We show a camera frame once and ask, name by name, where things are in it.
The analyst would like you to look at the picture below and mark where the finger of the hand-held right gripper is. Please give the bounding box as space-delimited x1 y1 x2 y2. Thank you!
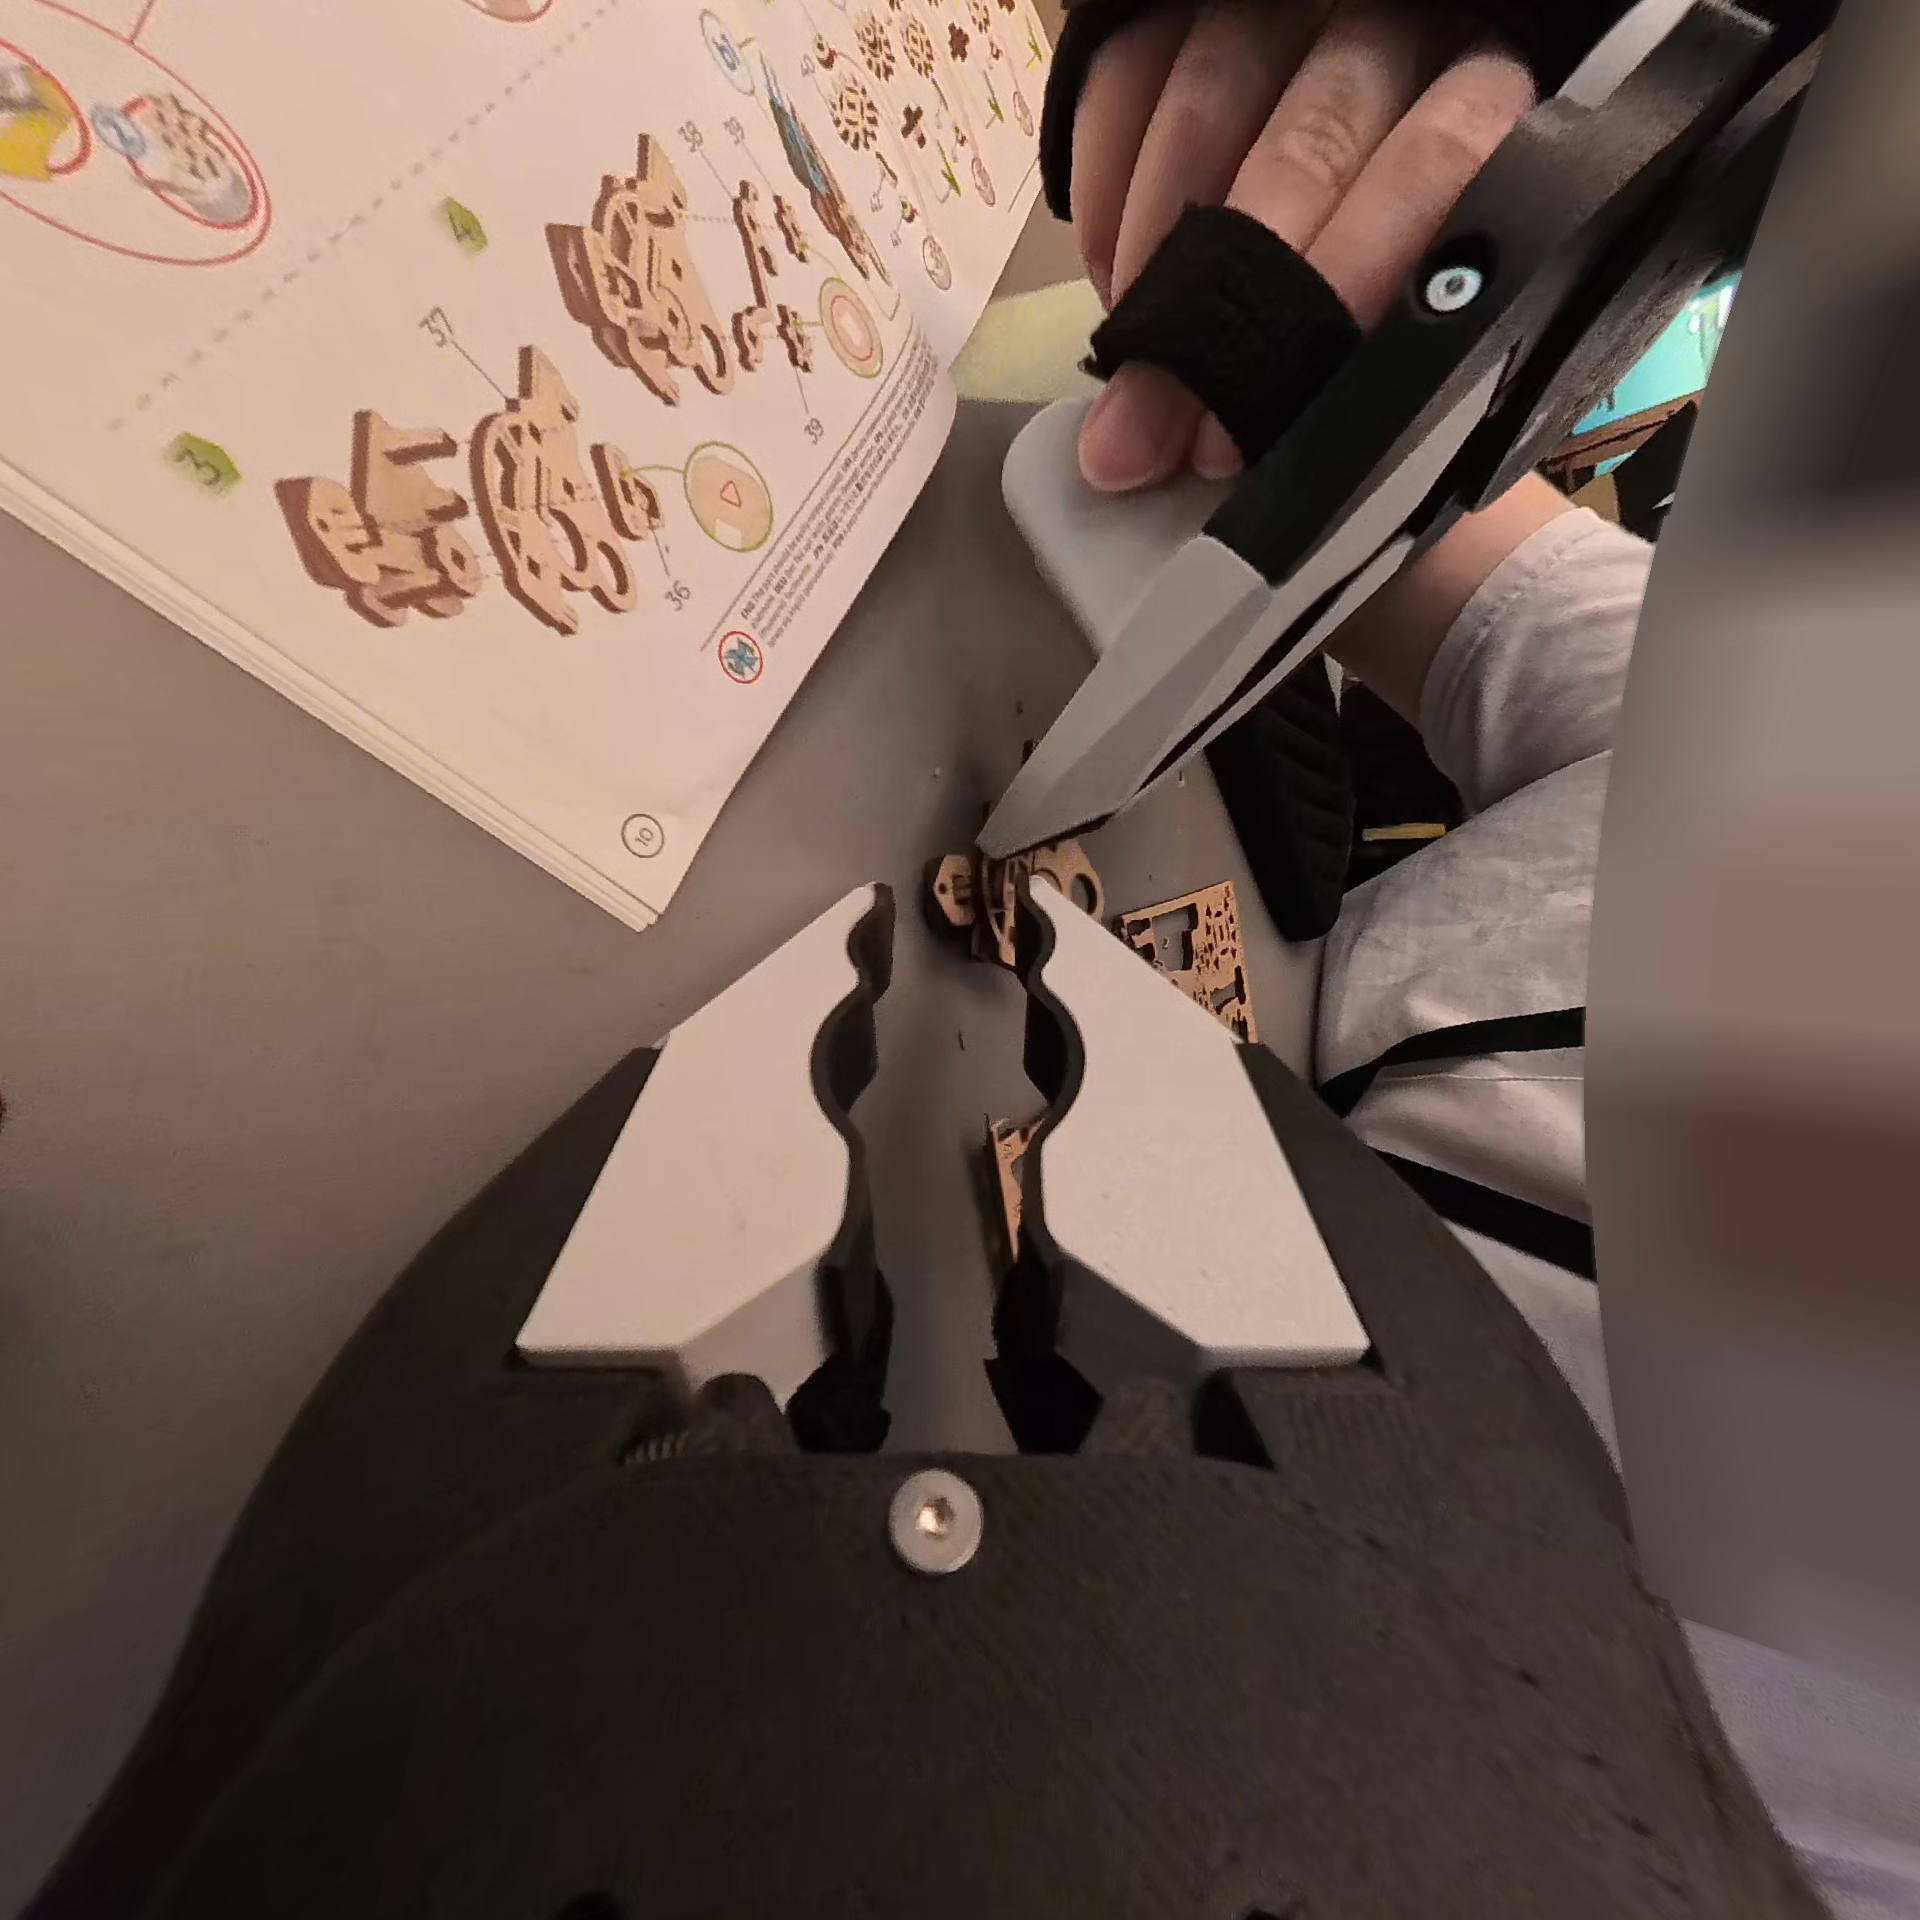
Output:
974 531 1422 861

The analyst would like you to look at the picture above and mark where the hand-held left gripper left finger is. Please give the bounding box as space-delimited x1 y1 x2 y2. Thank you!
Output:
513 882 900 1452

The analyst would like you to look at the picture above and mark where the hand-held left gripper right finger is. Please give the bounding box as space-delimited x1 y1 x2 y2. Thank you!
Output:
986 874 1373 1452

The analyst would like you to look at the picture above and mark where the wooden cutout parts sheet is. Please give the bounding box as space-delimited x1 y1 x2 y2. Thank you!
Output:
983 882 1262 1266

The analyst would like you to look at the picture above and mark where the wooden model assembly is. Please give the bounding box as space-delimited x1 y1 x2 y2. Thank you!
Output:
921 838 1113 972

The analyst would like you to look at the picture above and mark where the person's right forearm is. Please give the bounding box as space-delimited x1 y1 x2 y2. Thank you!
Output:
1332 508 1657 819

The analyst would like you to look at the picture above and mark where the person's right hand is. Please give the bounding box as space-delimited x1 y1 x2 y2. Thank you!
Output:
1071 0 1539 495

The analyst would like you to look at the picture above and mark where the black bag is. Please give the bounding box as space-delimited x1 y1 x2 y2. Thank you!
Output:
1206 662 1469 946

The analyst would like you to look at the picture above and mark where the person's torso in white shirt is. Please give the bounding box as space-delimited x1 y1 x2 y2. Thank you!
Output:
1313 750 1631 1285

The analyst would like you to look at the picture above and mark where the illustrated instruction booklet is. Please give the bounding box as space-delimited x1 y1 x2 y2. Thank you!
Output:
0 0 1054 934

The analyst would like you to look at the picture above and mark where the black shoulder strap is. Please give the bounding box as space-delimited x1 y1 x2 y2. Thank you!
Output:
1316 1007 1589 1119

